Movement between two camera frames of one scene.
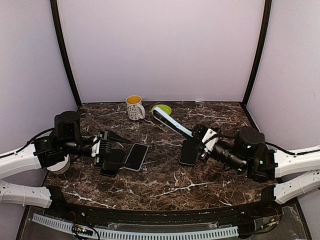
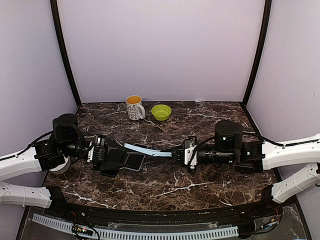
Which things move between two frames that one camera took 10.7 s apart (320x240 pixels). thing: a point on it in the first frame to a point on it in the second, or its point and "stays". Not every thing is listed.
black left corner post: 54,9 stays
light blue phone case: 162,117 to 151,151
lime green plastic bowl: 165,108 stays
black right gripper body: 204,158 to 190,142
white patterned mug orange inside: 136,110 stays
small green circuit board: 82,230 stays
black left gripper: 111,136 to 100,153
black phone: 161,118 to 141,145
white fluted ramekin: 61,167 stays
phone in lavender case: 135,158 stays
